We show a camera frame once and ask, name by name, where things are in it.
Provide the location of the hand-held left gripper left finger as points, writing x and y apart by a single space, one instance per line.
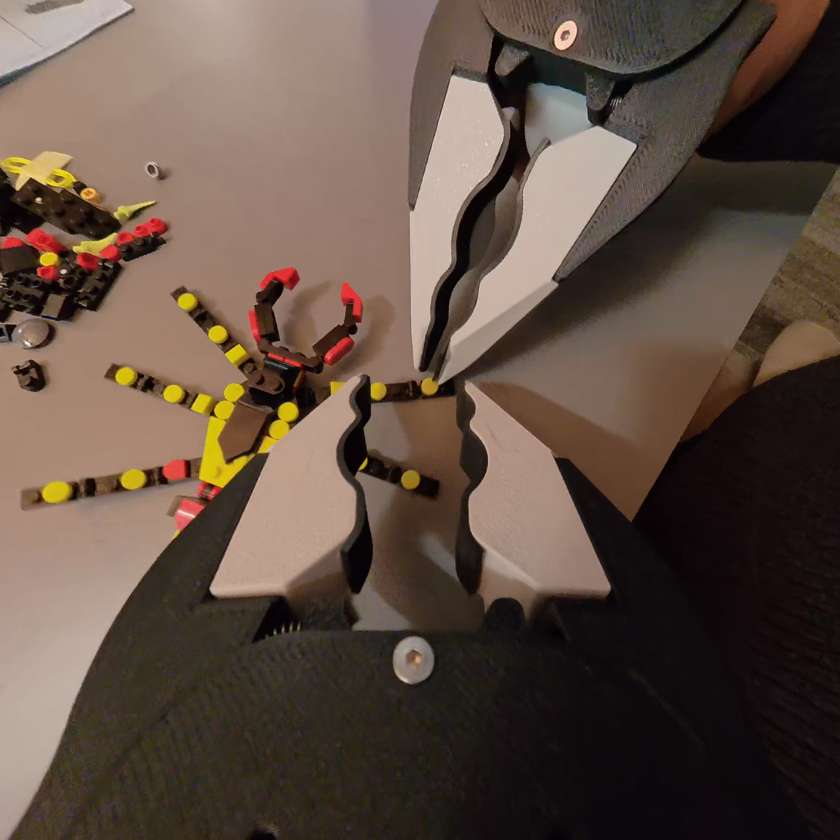
295 518

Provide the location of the black clip lego piece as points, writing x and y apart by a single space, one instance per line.
29 375

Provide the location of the person's right hand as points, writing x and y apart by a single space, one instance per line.
761 72

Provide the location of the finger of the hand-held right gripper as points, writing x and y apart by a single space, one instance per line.
453 164
571 197

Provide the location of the person's black knit clothing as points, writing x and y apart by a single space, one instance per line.
754 525

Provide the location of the black yellow red lego model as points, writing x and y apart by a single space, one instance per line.
236 433

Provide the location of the pile of loose lego pieces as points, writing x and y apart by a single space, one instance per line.
59 256

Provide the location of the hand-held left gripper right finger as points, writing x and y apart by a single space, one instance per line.
531 525

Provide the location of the grey dome lego piece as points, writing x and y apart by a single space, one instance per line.
33 333

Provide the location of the instruction booklet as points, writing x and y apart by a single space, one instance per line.
59 26

